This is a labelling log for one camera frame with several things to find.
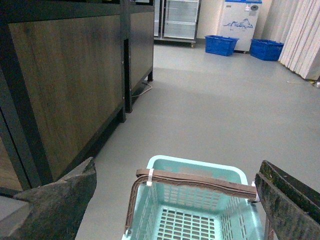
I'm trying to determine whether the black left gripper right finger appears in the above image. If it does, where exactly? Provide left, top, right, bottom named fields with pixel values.
left=255, top=160, right=320, bottom=240

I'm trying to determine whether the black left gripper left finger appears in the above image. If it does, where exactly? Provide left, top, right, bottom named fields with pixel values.
left=0, top=157, right=97, bottom=240

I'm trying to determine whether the light blue plastic basket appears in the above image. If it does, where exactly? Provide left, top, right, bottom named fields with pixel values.
left=122, top=155, right=264, bottom=240

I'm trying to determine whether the brown basket handle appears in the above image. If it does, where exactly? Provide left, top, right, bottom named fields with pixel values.
left=124, top=168, right=260, bottom=232

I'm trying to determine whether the dark wood display cabinet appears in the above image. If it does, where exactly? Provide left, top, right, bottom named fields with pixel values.
left=0, top=0, right=125, bottom=196

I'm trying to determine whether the blue plastic crate right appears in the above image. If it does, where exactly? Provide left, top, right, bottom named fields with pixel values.
left=250, top=39, right=284, bottom=61

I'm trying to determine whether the blue plastic crate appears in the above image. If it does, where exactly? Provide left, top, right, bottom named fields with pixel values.
left=250, top=39, right=284, bottom=61
left=205, top=35, right=239, bottom=57

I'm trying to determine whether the blue plastic crate left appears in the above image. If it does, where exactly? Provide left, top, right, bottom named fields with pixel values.
left=205, top=35, right=239, bottom=57

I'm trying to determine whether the white curtain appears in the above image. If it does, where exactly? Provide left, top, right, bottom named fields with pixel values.
left=261, top=0, right=320, bottom=81

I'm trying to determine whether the white chest freezer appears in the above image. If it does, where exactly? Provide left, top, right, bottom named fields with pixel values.
left=217, top=0, right=263, bottom=52

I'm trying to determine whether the glass door refrigerator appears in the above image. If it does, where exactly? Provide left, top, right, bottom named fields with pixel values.
left=153, top=0, right=202, bottom=48

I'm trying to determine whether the white floor cable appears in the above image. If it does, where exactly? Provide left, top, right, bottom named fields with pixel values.
left=131, top=81, right=153, bottom=98

